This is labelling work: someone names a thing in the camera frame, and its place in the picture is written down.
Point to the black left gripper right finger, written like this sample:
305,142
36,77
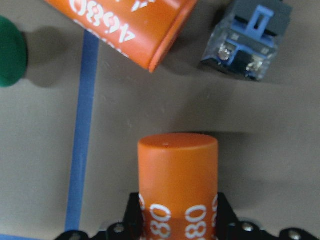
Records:
226,219

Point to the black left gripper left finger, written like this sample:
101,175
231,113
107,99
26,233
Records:
133,220

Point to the orange 4680 cylinder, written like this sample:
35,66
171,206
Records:
178,186
141,30

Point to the green push button switch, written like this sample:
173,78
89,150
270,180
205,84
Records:
13,53

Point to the yellow push button switch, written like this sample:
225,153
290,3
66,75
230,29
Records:
246,40

